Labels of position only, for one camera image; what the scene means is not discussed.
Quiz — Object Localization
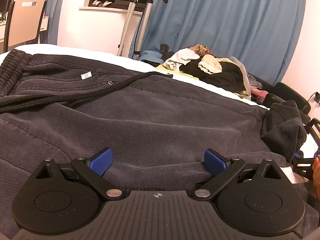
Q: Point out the dark grey pants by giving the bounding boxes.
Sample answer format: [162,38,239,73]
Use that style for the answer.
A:
[0,48,320,239]

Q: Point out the pile of clothes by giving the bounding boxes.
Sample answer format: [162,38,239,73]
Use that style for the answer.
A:
[157,43,251,100]

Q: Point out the beige wooden chair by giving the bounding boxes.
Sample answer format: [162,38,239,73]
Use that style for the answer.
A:
[3,0,46,52]

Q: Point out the black armchair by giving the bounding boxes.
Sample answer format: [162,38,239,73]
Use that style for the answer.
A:
[248,74,311,125]

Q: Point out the teal curtain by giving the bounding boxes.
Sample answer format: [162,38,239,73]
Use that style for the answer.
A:
[40,0,63,45]
[142,0,306,84]

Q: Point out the left teal curtain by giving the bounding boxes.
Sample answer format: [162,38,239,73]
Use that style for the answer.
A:
[40,0,63,45]

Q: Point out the wall charger with cable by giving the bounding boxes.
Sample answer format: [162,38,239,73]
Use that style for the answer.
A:
[308,92,320,120]

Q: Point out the garment steamer stand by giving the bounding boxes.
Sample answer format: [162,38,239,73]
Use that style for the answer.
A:
[116,0,169,60]

